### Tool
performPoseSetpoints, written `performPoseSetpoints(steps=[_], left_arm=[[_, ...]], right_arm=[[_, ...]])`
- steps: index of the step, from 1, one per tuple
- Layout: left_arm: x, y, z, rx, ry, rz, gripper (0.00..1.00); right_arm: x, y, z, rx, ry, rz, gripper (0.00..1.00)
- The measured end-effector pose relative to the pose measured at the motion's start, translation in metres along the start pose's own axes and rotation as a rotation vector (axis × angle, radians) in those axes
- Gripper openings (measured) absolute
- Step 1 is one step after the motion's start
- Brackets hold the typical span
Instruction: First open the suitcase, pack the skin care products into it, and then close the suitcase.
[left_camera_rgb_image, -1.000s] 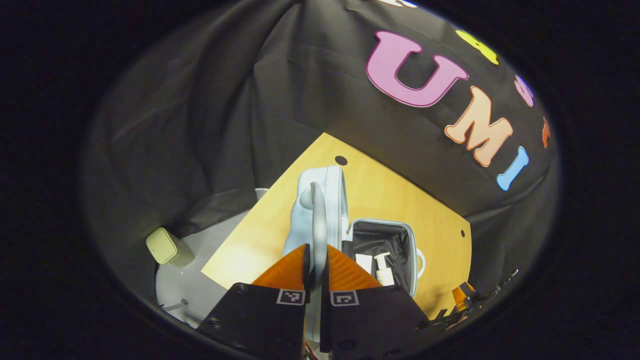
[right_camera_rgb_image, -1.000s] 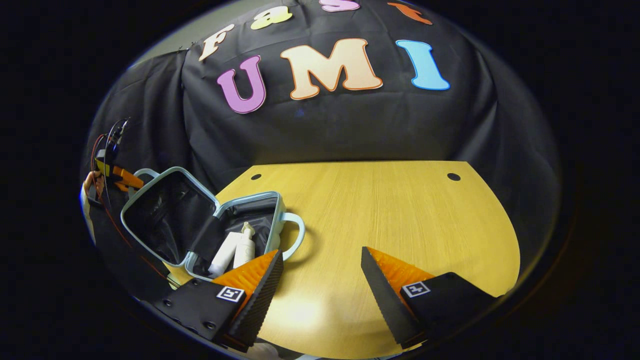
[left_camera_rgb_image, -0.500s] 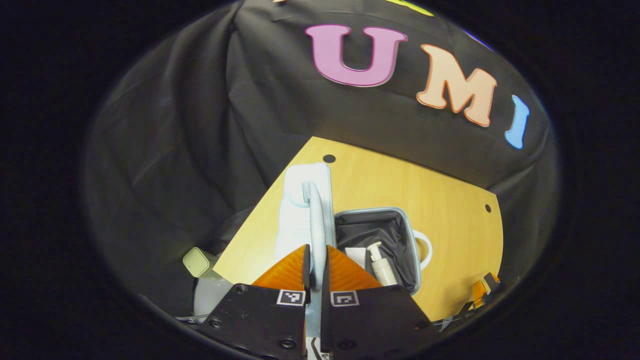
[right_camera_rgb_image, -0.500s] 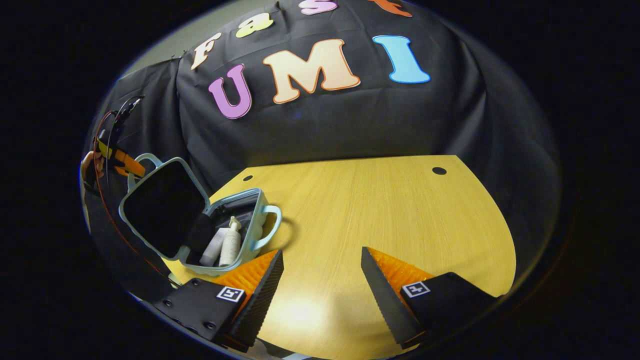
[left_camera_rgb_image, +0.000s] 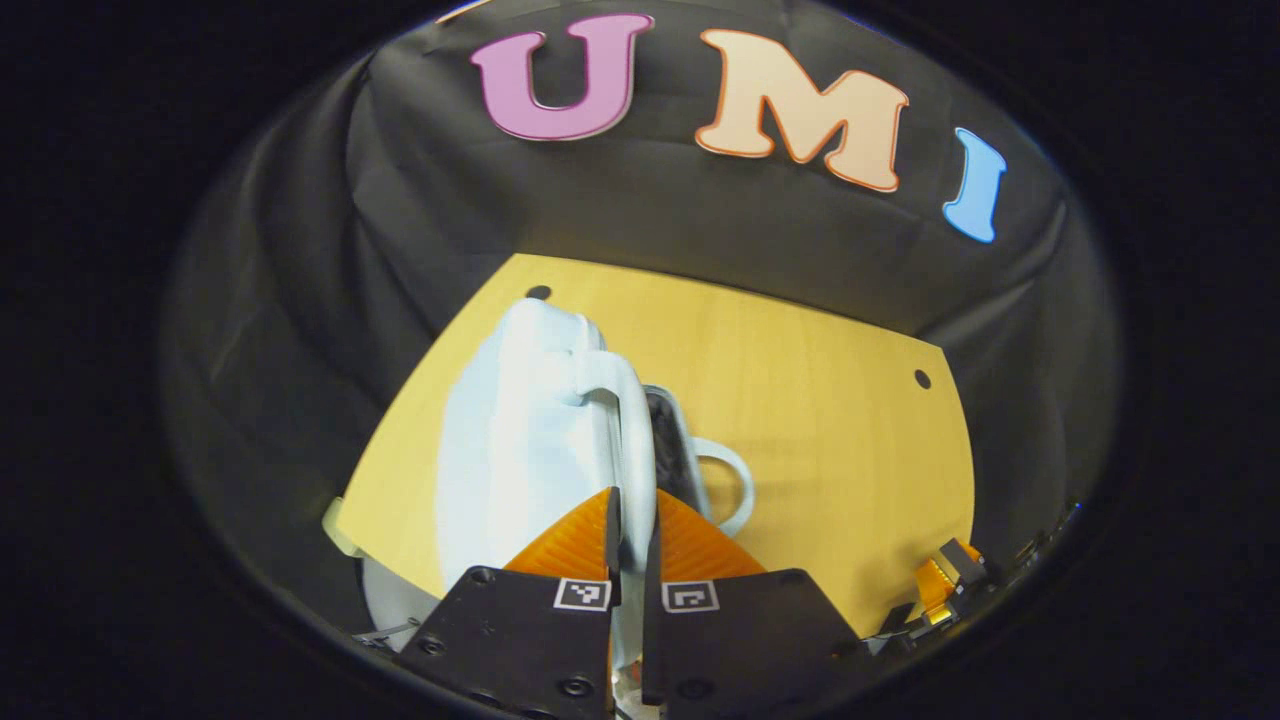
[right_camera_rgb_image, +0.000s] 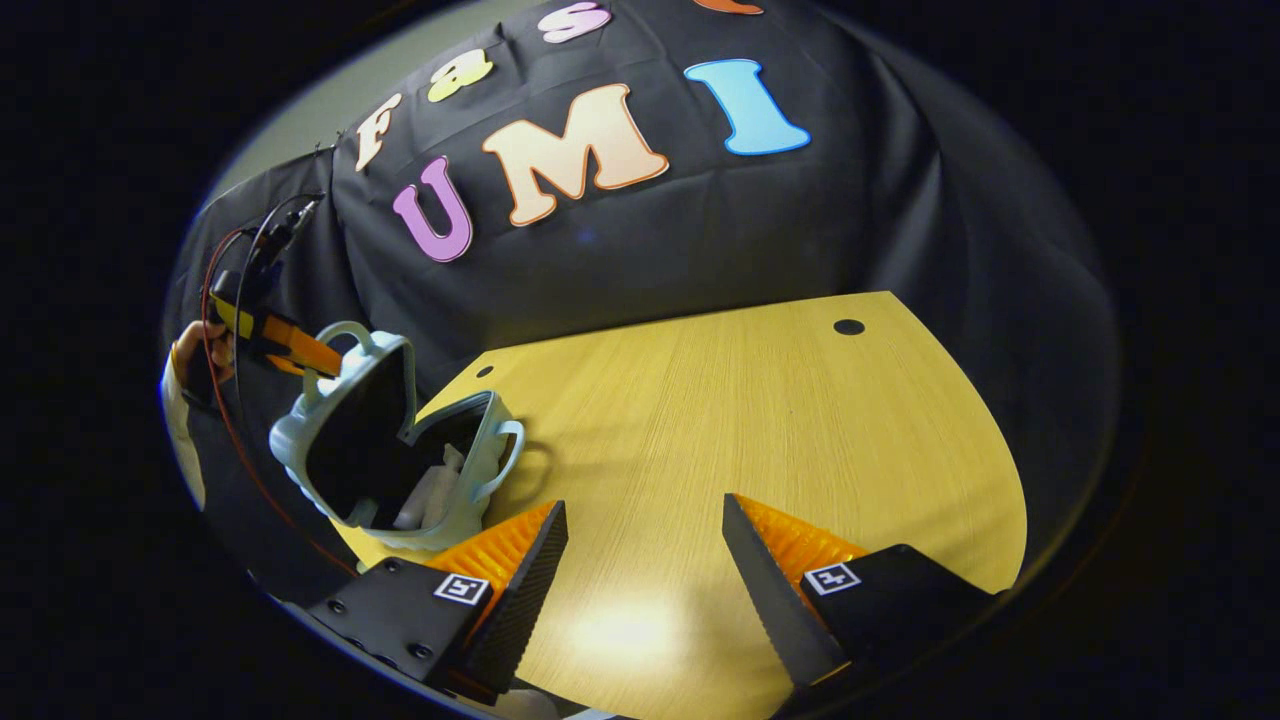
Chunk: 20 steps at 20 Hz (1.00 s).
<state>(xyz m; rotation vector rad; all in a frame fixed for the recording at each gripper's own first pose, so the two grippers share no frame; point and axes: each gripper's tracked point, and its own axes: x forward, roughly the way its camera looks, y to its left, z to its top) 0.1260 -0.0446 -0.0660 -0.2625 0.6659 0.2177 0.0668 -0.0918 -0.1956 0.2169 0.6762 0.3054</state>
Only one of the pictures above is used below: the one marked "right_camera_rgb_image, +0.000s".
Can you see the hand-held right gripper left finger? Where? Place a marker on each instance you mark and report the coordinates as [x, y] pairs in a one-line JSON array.
[[525, 610]]

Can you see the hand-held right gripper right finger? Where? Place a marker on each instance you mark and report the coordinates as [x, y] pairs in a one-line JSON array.
[[770, 610]]

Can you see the white pump bottle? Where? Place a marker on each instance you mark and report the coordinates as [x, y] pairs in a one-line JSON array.
[[453, 460]]

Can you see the light blue suitcase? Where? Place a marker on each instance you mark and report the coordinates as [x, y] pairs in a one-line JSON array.
[[487, 465]]

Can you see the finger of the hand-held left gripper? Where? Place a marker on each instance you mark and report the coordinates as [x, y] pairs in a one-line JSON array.
[[290, 345]]

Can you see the white squeeze tube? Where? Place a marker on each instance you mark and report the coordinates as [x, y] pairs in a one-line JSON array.
[[420, 500]]

